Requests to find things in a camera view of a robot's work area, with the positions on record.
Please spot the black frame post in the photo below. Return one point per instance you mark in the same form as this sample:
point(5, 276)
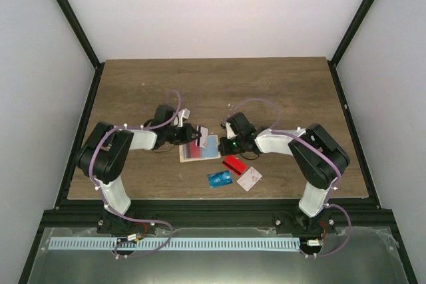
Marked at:
point(351, 31)
point(79, 32)

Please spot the beige leather card holder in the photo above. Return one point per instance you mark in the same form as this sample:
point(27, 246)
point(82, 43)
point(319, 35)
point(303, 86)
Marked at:
point(209, 153)

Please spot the black aluminium front rail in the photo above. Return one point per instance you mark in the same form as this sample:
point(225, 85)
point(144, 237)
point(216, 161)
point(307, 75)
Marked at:
point(211, 213)

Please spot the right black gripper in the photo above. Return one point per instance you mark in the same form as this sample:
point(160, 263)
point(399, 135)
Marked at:
point(225, 150)

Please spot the red card black stripe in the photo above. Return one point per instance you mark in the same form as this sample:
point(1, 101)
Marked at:
point(234, 165)

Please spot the light blue slotted cable duct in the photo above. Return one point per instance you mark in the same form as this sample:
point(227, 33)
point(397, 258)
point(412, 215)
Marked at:
point(177, 244)

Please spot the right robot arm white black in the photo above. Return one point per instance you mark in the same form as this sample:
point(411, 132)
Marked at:
point(319, 157)

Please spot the white card black magstripe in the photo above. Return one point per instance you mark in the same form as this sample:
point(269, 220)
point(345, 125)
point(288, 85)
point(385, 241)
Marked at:
point(202, 139)

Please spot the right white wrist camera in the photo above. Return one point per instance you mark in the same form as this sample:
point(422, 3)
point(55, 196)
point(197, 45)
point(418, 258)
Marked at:
point(230, 134)

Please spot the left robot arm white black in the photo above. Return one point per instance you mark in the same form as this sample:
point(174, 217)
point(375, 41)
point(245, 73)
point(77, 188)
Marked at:
point(102, 157)

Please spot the blue white card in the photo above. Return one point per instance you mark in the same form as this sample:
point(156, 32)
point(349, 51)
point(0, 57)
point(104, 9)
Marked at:
point(219, 179)

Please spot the white card pink pattern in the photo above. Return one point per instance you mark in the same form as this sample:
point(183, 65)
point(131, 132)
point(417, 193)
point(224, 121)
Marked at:
point(248, 179)

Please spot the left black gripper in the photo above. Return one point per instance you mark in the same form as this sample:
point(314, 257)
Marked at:
point(187, 138)

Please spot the right black frame post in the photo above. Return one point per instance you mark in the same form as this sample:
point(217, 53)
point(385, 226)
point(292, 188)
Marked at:
point(351, 31)

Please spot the left black frame post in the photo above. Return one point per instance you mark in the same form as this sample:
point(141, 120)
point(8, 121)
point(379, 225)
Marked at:
point(79, 32)

